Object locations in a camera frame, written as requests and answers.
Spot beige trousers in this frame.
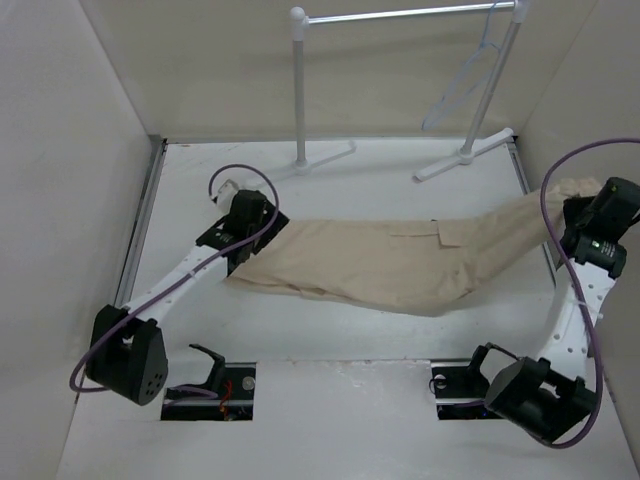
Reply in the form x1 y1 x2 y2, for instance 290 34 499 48
221 176 603 318

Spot light blue wire hanger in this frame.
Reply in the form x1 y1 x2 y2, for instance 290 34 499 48
421 1 516 132

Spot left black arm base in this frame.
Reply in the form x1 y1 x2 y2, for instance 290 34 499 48
160 344 257 422

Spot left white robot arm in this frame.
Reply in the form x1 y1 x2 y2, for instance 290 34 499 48
83 189 289 406

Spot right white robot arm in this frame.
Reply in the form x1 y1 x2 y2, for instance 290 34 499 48
463 177 639 449

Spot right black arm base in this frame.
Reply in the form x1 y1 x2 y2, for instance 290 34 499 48
428 352 516 421

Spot white clothes rack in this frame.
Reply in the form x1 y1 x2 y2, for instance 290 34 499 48
249 0 530 187

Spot left aluminium table rail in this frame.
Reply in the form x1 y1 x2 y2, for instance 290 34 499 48
112 135 168 306

